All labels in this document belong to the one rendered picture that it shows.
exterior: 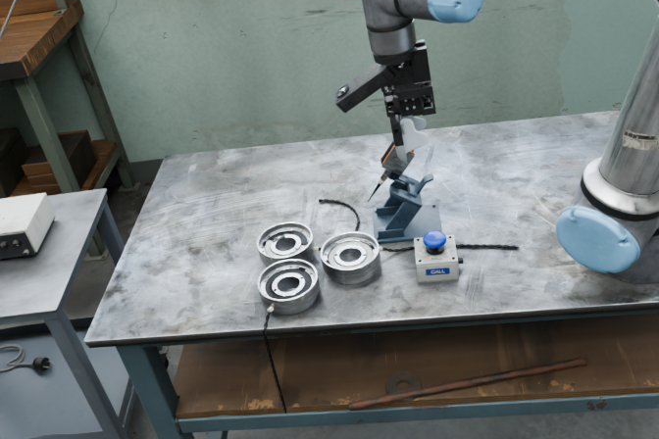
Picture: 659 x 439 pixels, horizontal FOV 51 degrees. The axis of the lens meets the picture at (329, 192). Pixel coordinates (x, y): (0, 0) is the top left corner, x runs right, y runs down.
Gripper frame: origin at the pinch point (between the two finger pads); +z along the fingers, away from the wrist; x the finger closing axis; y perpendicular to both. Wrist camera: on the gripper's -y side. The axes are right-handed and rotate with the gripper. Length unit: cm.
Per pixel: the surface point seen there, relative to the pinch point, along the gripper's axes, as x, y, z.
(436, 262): -16.7, 3.4, 12.1
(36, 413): 9, -107, 68
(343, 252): -9.4, -12.8, 13.1
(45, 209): 28, -88, 17
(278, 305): -22.2, -23.5, 11.7
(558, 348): -12, 24, 43
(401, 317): -24.3, -3.7, 16.1
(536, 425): 10, 22, 98
